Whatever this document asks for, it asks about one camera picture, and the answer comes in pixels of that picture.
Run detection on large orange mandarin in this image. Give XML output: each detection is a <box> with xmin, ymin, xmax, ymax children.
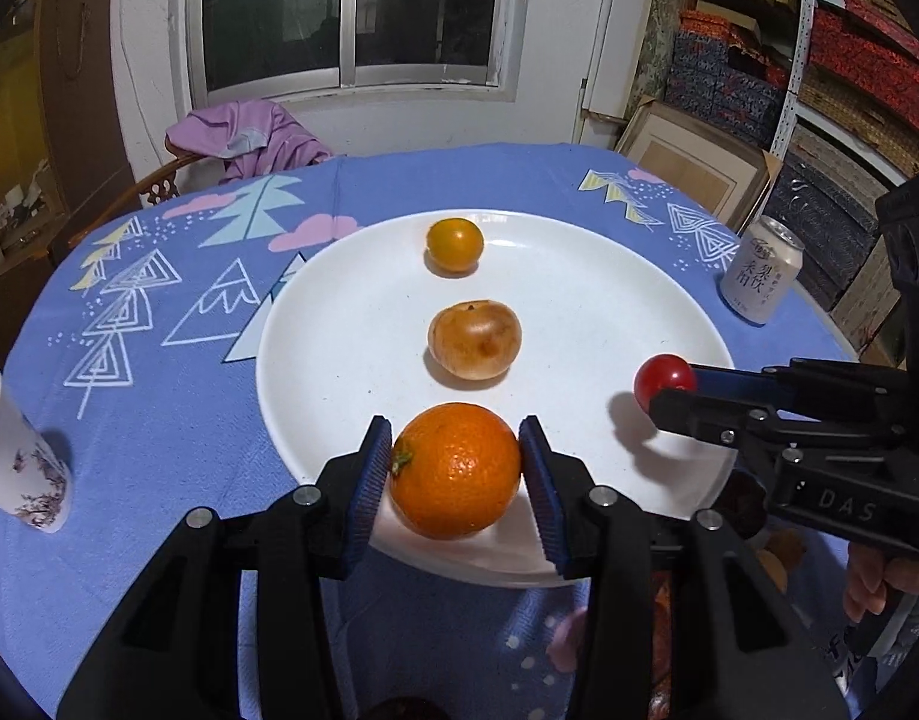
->
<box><xmin>389</xmin><ymin>403</ymin><xmax>521</xmax><ymax>541</ymax></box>

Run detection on red cherry tomato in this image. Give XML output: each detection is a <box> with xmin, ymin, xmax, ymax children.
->
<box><xmin>648</xmin><ymin>691</ymin><xmax>669</xmax><ymax>720</ymax></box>
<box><xmin>633</xmin><ymin>355</ymin><xmax>697</xmax><ymax>413</ymax></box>

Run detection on brown speckled persimmon fruit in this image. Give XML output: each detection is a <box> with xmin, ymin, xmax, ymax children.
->
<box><xmin>427</xmin><ymin>299</ymin><xmax>523</xmax><ymax>382</ymax></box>

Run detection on small yellow-orange tomato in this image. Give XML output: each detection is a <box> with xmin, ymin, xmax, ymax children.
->
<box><xmin>425</xmin><ymin>218</ymin><xmax>485</xmax><ymax>275</ymax></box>

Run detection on large tan round fruit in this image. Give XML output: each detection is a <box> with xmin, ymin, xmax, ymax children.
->
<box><xmin>756</xmin><ymin>528</ymin><xmax>807</xmax><ymax>593</ymax></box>

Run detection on person right hand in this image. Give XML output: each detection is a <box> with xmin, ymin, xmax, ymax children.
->
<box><xmin>843</xmin><ymin>543</ymin><xmax>919</xmax><ymax>622</ymax></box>

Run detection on white beverage can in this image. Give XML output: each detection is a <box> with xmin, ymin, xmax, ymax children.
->
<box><xmin>718</xmin><ymin>215</ymin><xmax>804</xmax><ymax>325</ymax></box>

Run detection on white oval plate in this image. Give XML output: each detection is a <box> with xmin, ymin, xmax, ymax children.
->
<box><xmin>254</xmin><ymin>206</ymin><xmax>738</xmax><ymax>589</ymax></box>

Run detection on blue patterned tablecloth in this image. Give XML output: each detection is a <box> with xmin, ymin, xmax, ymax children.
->
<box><xmin>0</xmin><ymin>145</ymin><xmax>853</xmax><ymax>718</ymax></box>

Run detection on shelf with stacked boxes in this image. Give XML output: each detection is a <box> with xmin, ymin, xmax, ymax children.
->
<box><xmin>631</xmin><ymin>0</ymin><xmax>919</xmax><ymax>366</ymax></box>

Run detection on wooden chair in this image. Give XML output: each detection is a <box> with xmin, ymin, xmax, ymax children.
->
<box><xmin>68</xmin><ymin>153</ymin><xmax>202</xmax><ymax>249</ymax></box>

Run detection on purple jacket on chair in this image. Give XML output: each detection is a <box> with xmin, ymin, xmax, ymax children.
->
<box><xmin>164</xmin><ymin>99</ymin><xmax>334</xmax><ymax>184</ymax></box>

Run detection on white paper cup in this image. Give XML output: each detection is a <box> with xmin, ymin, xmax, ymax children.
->
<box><xmin>0</xmin><ymin>372</ymin><xmax>73</xmax><ymax>533</ymax></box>

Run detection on wooden glass cabinet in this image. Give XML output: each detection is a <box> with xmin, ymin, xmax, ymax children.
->
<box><xmin>0</xmin><ymin>0</ymin><xmax>134</xmax><ymax>356</ymax></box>

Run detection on sliding glass window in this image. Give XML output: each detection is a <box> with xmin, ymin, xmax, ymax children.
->
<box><xmin>184</xmin><ymin>0</ymin><xmax>526</xmax><ymax>104</ymax></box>

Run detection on framed board against wall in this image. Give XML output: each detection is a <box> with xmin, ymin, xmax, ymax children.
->
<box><xmin>617</xmin><ymin>98</ymin><xmax>782</xmax><ymax>232</ymax></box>

